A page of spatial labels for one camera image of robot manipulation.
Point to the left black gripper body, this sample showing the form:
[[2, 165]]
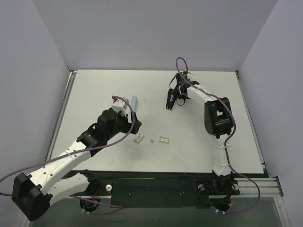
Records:
[[132, 121]]

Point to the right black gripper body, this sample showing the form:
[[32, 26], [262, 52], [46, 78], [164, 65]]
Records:
[[176, 92]]

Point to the beige staple box tray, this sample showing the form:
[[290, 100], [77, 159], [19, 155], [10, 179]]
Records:
[[164, 140]]

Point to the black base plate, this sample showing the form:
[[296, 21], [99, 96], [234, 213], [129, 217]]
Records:
[[161, 189]]

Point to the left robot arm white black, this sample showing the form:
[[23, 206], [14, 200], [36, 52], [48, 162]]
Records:
[[36, 192]]

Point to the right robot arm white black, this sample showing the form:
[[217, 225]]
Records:
[[217, 116]]

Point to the light blue white stapler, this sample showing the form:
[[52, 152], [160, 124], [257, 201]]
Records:
[[133, 103]]

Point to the staple box with red label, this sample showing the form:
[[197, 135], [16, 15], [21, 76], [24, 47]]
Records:
[[139, 138]]

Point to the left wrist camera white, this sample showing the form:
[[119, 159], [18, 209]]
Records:
[[119, 105]]

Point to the black stapler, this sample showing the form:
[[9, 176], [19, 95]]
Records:
[[171, 98]]

